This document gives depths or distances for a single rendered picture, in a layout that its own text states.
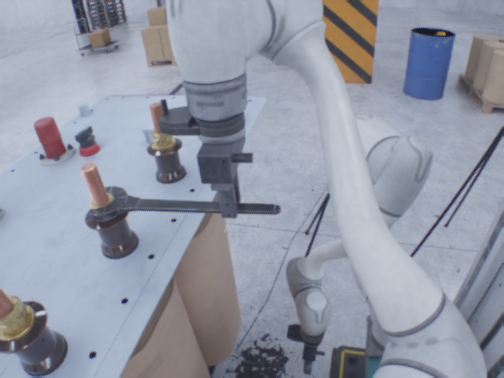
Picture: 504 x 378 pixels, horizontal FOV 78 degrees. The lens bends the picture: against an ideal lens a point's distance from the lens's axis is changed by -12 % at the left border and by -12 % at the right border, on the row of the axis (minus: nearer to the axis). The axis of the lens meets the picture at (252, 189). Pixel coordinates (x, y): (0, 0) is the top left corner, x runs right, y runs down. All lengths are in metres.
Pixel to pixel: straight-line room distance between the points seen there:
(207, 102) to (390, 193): 0.53
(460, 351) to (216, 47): 0.49
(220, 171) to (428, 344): 0.36
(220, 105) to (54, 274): 0.52
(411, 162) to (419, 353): 0.47
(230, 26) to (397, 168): 0.54
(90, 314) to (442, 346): 0.57
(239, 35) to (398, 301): 0.39
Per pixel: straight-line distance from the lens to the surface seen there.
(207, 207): 0.63
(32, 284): 0.82
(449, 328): 0.51
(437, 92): 5.29
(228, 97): 0.47
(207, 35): 0.44
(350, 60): 5.49
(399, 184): 0.84
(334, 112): 0.51
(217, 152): 0.49
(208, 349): 1.72
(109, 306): 0.69
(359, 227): 0.45
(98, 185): 0.69
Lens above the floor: 1.88
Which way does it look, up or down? 37 degrees down
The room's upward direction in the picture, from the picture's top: 5 degrees counter-clockwise
